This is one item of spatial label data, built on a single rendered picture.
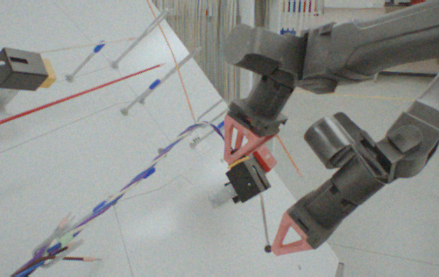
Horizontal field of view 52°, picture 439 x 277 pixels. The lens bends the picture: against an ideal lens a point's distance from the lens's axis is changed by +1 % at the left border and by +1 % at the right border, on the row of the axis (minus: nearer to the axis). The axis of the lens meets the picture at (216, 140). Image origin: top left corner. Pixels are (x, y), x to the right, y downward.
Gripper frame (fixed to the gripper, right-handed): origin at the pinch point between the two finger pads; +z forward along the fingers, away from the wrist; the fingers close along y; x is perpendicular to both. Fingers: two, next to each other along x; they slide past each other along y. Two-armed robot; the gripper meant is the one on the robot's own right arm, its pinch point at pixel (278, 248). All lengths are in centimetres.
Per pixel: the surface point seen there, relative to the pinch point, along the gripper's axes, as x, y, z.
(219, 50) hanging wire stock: -53, -54, 2
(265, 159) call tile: -14.2, -17.6, -0.9
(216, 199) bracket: -12.3, 0.4, 2.7
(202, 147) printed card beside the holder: -21.7, -4.8, 1.2
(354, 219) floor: 20, -229, 72
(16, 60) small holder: -33.2, 30.4, -7.4
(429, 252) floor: 58, -211, 45
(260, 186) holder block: -8.7, 0.8, -5.2
